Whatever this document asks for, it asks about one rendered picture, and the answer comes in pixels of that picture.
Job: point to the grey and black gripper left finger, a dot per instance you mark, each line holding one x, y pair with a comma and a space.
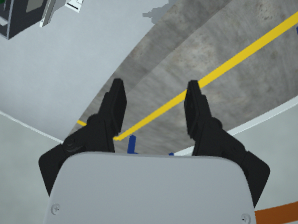
96, 136

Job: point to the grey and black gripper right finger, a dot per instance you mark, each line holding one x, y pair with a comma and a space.
213, 139

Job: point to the grey crate with dividers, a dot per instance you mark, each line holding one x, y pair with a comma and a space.
23, 14

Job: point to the white paper strip with colored squares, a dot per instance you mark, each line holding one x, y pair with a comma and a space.
74, 4

